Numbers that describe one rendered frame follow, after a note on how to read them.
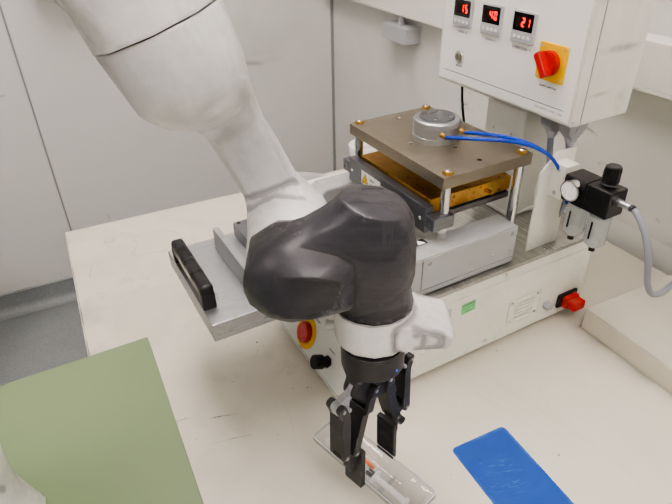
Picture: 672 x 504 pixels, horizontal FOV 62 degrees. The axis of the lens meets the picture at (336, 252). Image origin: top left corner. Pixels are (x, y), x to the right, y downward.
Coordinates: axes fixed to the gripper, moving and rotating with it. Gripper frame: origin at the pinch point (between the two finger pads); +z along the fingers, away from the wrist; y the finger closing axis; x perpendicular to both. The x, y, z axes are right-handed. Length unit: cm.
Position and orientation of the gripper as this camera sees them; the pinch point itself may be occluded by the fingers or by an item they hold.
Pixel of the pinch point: (371, 450)
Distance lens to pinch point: 80.8
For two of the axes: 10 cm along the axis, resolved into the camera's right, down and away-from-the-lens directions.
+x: 7.0, 3.8, -6.1
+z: 0.3, 8.4, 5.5
